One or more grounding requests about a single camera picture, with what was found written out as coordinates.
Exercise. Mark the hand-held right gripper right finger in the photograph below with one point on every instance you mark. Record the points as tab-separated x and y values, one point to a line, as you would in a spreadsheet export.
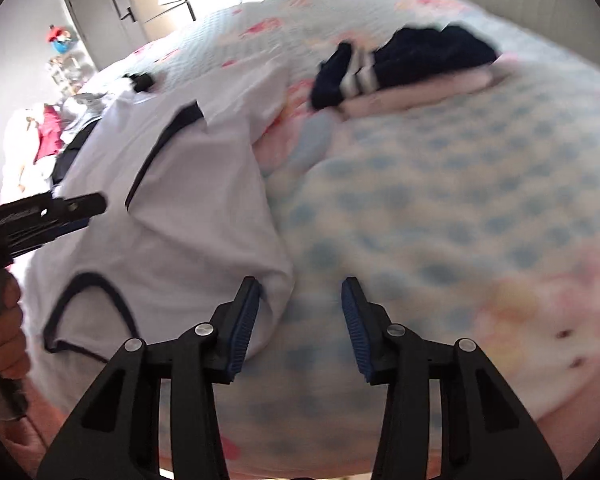
355	330

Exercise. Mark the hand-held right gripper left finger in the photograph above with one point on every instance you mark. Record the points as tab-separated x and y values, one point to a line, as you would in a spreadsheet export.
242	325

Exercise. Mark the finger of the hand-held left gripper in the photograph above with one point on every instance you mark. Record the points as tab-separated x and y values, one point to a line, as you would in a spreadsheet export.
80	207

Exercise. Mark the white shirt with navy trim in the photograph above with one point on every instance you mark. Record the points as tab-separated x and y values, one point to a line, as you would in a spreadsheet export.
190	210

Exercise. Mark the person's left hand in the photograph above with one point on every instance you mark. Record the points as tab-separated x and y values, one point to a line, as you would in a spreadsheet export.
10	340

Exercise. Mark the black garment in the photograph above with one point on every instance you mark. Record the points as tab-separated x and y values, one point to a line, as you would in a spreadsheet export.
75	147

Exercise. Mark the cream garment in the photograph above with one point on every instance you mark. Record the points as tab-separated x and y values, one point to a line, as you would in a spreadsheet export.
20	155

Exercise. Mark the light printed garment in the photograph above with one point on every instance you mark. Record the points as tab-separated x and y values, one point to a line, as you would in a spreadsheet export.
82	105

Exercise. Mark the small black cloth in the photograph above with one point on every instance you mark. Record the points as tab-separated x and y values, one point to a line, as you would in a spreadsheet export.
141	82

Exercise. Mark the blue checkered cartoon bedspread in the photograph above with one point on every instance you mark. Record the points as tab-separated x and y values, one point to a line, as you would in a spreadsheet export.
430	210

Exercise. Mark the red and blue toy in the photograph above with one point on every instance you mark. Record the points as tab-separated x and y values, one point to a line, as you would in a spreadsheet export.
60	40

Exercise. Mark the grey door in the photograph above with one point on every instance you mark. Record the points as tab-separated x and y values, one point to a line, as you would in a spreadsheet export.
100	15

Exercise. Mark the pink fluffy cloth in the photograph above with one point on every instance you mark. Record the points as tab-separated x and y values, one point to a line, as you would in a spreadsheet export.
35	430

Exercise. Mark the beige refrigerator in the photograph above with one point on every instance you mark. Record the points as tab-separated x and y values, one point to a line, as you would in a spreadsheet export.
162	10

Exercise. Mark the pale pink folded garment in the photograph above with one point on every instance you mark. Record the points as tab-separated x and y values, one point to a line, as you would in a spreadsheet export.
420	95

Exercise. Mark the navy striped folded garment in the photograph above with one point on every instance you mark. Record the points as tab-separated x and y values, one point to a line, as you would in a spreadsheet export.
415	60

